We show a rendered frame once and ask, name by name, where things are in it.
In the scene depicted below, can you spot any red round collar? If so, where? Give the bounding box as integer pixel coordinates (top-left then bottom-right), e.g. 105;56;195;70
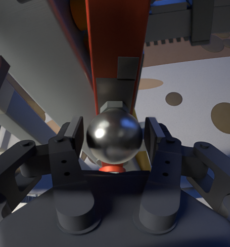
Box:
98;161;126;174

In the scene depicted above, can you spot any steel ball knob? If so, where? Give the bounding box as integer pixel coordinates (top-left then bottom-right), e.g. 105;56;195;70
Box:
86;101;143;165

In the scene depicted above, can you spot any red yoke bar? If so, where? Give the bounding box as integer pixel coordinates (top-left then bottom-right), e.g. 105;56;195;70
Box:
85;0;151;117

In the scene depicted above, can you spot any grey toothed rail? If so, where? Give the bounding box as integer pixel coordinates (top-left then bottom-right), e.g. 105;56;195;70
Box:
144;0;230;47

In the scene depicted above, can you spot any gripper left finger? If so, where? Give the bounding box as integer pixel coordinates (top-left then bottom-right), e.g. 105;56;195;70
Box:
0;116;94;219

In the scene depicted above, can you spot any grey headlock frame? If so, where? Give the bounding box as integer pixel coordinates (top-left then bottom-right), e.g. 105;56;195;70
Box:
0;0;97;124

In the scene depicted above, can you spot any dark grey clamp bracket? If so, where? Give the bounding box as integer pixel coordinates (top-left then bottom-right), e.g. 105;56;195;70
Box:
190;0;214;46

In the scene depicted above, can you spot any orange round disc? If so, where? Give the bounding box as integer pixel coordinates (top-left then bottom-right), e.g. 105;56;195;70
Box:
70;0;88;32

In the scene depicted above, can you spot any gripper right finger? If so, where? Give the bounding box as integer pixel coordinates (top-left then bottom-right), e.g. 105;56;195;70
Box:
141;117;230;218

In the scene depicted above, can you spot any dark grey stepped plate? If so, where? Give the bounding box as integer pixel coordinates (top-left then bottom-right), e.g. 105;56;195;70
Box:
95;56;140;115

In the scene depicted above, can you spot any grey square beam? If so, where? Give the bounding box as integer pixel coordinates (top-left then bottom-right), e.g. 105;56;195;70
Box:
0;73;58;146

